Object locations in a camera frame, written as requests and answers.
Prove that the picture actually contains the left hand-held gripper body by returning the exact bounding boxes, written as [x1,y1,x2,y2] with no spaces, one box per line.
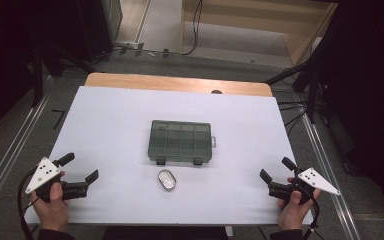
[24,156,90,203]

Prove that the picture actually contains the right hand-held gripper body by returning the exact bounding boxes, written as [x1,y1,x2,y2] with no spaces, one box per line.
[268,167,342,205]

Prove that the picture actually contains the small silver oval tin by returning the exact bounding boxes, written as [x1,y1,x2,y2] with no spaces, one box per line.
[157,169,178,192]

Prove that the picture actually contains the translucent grey compartment box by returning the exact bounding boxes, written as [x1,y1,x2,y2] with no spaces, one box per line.
[147,119,217,167]

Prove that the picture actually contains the person's left hand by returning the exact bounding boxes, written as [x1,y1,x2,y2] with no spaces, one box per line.
[29,170,71,233]

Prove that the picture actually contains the person's right hand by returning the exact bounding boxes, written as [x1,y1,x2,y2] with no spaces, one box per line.
[277,188,322,232]

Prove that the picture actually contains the white table cover board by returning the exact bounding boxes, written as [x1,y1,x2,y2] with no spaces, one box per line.
[24,85,315,226]

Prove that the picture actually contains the black metal stand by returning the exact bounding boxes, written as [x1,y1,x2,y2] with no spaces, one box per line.
[29,41,98,108]
[265,54,329,125]

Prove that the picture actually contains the black cabinet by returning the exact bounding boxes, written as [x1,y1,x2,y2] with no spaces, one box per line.
[76,0,124,63]

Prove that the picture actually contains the wooden shelf unit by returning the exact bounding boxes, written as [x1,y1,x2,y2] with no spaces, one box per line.
[180,0,339,67]

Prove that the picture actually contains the aluminium floor rail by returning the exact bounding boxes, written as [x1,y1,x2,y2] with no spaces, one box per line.
[300,113,363,240]
[0,76,55,223]

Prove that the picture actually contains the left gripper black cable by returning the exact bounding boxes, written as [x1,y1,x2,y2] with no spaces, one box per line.
[17,169,42,240]

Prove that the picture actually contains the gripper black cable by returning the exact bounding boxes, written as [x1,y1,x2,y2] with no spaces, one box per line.
[17,169,42,240]
[300,186,322,240]

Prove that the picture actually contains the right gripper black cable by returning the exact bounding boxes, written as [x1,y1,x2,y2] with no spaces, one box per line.
[300,186,322,240]

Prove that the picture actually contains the black floor cables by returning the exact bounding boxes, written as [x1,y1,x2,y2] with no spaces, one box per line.
[275,99,309,136]

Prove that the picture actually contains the floor power strip with cables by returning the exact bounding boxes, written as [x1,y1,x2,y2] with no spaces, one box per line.
[94,41,183,60]

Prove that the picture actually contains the black hanging cable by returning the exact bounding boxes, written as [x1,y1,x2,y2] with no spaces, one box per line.
[181,0,204,57]

